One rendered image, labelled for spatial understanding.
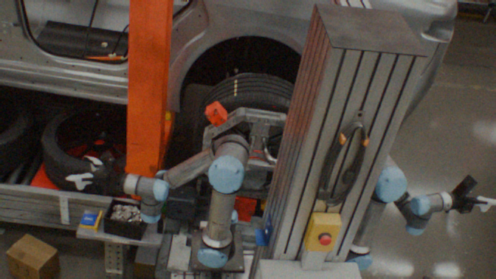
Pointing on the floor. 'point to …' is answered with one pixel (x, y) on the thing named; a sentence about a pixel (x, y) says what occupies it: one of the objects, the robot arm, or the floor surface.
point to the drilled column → (115, 260)
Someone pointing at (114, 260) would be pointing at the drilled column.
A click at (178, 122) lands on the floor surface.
